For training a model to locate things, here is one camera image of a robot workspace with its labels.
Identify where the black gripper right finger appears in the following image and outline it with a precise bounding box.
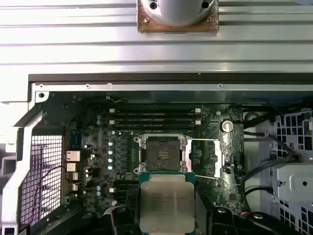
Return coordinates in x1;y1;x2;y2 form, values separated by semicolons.
195;194;303;235

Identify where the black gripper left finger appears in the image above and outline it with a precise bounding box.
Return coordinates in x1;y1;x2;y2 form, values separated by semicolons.
73;207;140;235

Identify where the metal locking lever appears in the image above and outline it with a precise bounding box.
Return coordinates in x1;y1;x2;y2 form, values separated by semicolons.
195;174;220;181

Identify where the silver topped CPU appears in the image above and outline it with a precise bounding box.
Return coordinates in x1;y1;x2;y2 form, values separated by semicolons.
138;171;197;234

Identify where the metal socket cover frame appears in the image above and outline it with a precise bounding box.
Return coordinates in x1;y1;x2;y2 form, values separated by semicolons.
183;138;224;180

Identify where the CPU socket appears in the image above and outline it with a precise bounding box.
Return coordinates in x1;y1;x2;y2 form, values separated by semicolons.
133;133;190;173

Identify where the black RAM slot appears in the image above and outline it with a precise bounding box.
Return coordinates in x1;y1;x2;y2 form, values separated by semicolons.
109;108;203;114
114;124;198;130
109;119;203;125
114;113;198;118

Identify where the green motherboard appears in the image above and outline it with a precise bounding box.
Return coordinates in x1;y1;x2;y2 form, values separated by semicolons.
62;96;245;221

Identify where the silver drive cage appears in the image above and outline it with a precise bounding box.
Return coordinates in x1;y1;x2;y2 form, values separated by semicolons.
268;105;313;235

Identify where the blue port connector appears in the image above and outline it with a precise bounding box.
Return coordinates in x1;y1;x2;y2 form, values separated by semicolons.
70;130;82;148

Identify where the round coin cell battery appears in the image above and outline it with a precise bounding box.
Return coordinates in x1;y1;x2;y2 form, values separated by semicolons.
221;119;233;133

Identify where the metal fan grille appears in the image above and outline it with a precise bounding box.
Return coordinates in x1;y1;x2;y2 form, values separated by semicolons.
21;134;64;225

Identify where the black PC case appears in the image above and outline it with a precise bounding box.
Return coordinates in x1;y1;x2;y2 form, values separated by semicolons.
0;72;313;235

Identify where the red black twisted wire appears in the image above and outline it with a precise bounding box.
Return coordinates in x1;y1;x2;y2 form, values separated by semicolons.
33;165;83;227

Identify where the thick black cable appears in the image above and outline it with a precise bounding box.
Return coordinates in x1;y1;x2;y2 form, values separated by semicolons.
241;102;282;129

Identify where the brown square base plate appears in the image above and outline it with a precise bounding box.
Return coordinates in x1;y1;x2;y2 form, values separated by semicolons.
136;3;220;34

